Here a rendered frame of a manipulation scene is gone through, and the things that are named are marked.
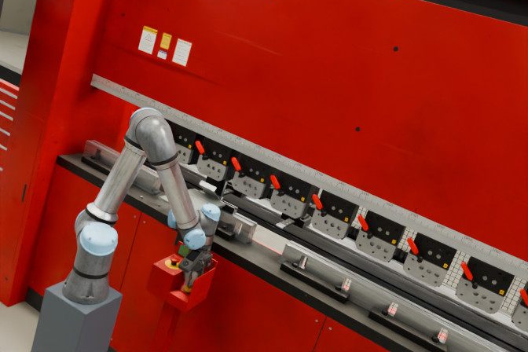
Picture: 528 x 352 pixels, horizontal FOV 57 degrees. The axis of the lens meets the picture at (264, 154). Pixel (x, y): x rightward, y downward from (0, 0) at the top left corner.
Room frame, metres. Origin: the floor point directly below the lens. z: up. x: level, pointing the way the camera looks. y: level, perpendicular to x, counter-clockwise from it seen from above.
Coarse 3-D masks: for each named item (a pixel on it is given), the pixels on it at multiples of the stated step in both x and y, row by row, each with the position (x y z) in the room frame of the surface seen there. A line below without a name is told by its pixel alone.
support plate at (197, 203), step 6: (192, 192) 2.11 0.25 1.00; (198, 192) 2.13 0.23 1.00; (162, 198) 1.93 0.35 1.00; (192, 198) 2.04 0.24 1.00; (198, 198) 2.06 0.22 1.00; (204, 198) 2.09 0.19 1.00; (210, 198) 2.11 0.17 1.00; (198, 204) 1.99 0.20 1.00; (216, 204) 2.06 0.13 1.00; (222, 204) 2.08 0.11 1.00
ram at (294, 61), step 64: (128, 0) 2.41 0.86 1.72; (192, 0) 2.27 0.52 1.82; (256, 0) 2.14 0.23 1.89; (320, 0) 2.03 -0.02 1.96; (384, 0) 1.93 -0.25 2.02; (128, 64) 2.37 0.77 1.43; (192, 64) 2.23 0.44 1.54; (256, 64) 2.10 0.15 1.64; (320, 64) 1.99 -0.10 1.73; (384, 64) 1.89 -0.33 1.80; (448, 64) 1.80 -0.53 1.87; (512, 64) 1.72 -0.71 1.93; (192, 128) 2.19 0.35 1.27; (256, 128) 2.06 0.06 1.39; (320, 128) 1.95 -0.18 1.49; (384, 128) 1.86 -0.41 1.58; (448, 128) 1.77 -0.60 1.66; (512, 128) 1.69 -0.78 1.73; (384, 192) 1.82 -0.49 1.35; (448, 192) 1.74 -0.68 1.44; (512, 192) 1.66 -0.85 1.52
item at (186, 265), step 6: (192, 252) 1.75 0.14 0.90; (198, 252) 1.75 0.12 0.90; (204, 252) 1.77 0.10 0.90; (186, 258) 1.72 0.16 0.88; (192, 258) 1.72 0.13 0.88; (198, 258) 1.74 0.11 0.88; (180, 264) 1.69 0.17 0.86; (186, 264) 1.69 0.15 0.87; (192, 264) 1.70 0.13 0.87; (186, 270) 1.68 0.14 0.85
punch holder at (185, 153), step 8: (176, 128) 2.22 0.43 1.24; (184, 128) 2.20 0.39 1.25; (176, 136) 2.22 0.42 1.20; (184, 136) 2.20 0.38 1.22; (192, 136) 2.18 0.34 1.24; (200, 136) 2.21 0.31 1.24; (176, 144) 2.21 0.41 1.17; (184, 144) 2.19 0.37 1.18; (192, 144) 2.18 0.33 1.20; (184, 152) 2.19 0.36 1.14; (192, 152) 2.19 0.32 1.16; (184, 160) 2.19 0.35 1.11; (192, 160) 2.22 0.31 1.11
